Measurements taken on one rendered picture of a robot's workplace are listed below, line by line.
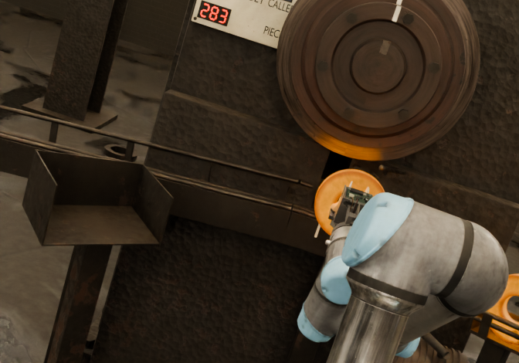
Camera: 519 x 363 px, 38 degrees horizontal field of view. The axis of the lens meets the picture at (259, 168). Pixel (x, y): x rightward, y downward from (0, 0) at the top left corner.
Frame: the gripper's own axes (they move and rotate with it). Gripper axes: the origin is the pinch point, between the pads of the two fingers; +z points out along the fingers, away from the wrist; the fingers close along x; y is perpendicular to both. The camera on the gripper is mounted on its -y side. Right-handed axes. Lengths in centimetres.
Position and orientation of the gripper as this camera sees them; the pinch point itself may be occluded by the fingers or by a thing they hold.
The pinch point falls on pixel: (353, 197)
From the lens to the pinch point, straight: 164.4
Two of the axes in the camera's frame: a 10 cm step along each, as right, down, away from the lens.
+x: -9.5, -3.1, 0.4
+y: 2.5, -8.3, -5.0
